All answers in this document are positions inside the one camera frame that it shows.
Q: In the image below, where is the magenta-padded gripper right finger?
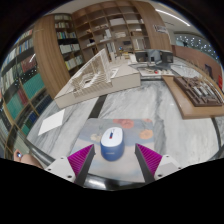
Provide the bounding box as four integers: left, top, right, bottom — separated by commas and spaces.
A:
134, 142, 182, 185

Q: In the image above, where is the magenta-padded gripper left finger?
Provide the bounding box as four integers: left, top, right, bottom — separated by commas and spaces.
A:
44, 143, 97, 186

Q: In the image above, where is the blue and white computer mouse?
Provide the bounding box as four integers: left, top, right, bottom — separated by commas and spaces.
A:
99, 126, 126, 162

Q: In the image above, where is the floral print mouse pad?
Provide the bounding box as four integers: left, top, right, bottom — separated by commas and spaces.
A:
70, 117, 156, 184

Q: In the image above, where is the white paper sheet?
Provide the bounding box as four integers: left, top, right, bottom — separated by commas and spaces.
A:
37, 108, 67, 137

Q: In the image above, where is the person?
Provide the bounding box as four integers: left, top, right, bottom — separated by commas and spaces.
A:
12, 149, 45, 170

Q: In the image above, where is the light wooden base board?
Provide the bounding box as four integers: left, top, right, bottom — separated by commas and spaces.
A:
161, 74, 224, 121

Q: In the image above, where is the dark brown architectural model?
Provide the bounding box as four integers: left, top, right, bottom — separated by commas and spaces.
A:
173, 75, 224, 108

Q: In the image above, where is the white architectural model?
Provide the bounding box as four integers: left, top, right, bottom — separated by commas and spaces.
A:
53, 48, 142, 110

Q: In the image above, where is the bookshelf full of books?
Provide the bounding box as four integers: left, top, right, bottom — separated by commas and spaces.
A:
0, 28, 54, 158

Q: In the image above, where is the grey architectural model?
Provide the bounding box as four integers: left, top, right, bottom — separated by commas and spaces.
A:
129, 48, 175, 79

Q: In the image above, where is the group of small ceiling lights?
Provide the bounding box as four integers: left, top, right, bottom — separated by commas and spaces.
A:
176, 34, 218, 57

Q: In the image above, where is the wooden shelf unit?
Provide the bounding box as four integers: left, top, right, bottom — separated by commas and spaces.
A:
53, 0, 151, 73

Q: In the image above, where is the long ceiling light strip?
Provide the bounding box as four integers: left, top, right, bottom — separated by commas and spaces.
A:
154, 7, 192, 27

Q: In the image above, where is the white wall sign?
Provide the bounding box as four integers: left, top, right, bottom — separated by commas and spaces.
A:
152, 24, 169, 35

